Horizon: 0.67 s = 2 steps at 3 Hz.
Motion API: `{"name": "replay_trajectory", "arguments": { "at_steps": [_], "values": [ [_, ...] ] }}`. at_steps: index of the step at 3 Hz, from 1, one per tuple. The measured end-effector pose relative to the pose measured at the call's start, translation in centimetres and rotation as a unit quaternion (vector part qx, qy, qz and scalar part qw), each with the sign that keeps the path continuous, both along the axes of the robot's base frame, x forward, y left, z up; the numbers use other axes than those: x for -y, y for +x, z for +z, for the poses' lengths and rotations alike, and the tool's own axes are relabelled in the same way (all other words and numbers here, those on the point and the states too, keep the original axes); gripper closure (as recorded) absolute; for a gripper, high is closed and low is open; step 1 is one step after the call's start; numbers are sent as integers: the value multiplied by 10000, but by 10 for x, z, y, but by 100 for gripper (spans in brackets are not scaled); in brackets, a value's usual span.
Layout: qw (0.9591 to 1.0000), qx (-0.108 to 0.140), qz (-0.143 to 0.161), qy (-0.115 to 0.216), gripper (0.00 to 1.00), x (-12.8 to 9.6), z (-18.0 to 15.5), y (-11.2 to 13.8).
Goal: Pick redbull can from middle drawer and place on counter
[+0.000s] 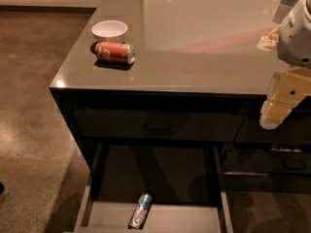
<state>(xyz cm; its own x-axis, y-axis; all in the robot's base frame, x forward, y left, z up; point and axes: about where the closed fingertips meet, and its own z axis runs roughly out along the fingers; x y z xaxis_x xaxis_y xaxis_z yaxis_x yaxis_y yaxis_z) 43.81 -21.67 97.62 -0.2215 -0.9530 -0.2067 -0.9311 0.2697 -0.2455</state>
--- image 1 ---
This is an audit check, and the white plastic bowl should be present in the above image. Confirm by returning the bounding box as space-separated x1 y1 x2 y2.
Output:
91 20 128 43

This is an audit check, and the dark counter cabinet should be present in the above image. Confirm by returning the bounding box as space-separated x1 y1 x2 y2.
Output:
48 0 311 233

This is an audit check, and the orange soda can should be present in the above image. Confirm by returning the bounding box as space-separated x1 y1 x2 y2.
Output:
95 42 135 64

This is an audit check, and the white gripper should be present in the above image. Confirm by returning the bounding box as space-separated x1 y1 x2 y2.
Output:
257 24 311 130

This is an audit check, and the black drawer handle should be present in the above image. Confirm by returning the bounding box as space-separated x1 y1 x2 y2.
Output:
143 123 171 133

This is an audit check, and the dark right top drawer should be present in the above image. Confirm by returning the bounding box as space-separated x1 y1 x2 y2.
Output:
235 110 311 145

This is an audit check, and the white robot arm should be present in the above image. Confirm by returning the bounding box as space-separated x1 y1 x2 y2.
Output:
258 0 311 130

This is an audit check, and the silver blue redbull can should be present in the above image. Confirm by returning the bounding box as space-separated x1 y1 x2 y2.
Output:
127 192 154 230

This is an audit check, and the dark right middle drawer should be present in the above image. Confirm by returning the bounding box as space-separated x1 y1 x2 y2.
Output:
222 150 311 175

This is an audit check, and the open middle drawer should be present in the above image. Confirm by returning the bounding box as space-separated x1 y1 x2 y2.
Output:
74 143 233 233

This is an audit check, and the dark drawer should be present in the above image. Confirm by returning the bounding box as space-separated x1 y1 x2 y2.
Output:
222 150 311 175
74 109 243 142
235 110 311 145

